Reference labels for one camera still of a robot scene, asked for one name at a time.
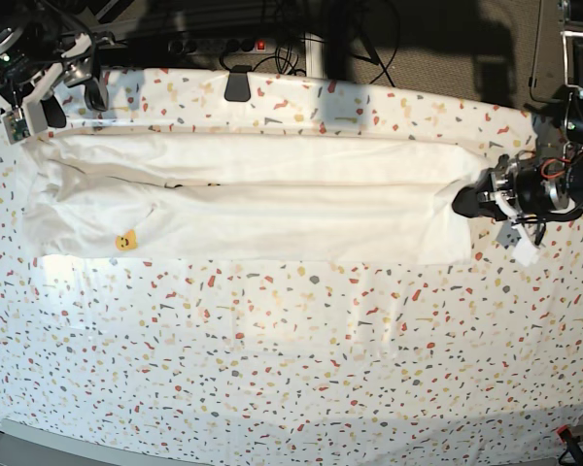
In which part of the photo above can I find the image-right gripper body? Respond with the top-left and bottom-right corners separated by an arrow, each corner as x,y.
485,155 -> 583,224

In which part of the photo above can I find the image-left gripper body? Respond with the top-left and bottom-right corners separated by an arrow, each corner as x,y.
0,28 -> 102,101

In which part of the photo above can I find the white printed T-shirt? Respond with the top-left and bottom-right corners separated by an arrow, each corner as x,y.
17,132 -> 487,265

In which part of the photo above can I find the black table clamp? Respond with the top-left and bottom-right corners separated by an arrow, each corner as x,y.
223,65 -> 252,103

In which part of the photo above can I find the red clamp bottom right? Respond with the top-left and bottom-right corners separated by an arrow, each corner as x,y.
557,425 -> 583,466

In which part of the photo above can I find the terrazzo patterned tablecloth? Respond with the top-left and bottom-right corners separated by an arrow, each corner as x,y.
0,66 -> 583,466

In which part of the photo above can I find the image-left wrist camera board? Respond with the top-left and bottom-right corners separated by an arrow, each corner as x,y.
2,109 -> 30,145

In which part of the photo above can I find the white metal stand post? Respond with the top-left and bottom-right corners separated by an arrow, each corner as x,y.
303,33 -> 326,79

